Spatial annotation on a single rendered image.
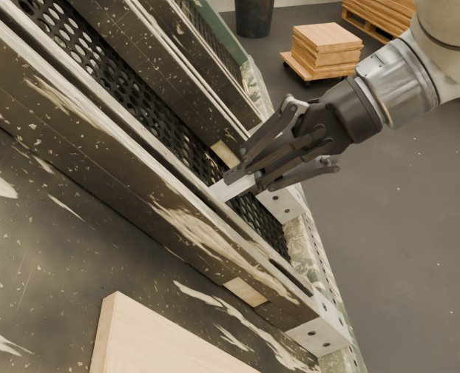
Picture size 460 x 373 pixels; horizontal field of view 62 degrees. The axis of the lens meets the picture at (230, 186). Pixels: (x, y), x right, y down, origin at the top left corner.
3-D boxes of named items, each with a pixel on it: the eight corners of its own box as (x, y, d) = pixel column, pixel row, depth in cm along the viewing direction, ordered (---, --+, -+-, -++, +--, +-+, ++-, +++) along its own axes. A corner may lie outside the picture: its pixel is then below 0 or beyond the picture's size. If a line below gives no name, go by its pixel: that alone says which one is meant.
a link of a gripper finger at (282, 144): (327, 134, 45) (322, 126, 44) (248, 180, 49) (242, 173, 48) (319, 118, 48) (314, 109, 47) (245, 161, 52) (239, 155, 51)
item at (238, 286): (253, 308, 57) (270, 300, 56) (221, 285, 53) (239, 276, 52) (250, 291, 60) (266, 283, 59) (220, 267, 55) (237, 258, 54)
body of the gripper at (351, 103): (370, 110, 50) (309, 147, 53) (344, 61, 45) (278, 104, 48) (394, 142, 45) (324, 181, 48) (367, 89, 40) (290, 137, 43)
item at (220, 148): (232, 171, 83) (243, 163, 82) (209, 147, 78) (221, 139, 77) (231, 163, 85) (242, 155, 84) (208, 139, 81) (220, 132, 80)
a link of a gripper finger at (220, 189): (252, 180, 49) (249, 177, 49) (210, 206, 52) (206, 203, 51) (249, 166, 52) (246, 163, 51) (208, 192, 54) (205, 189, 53)
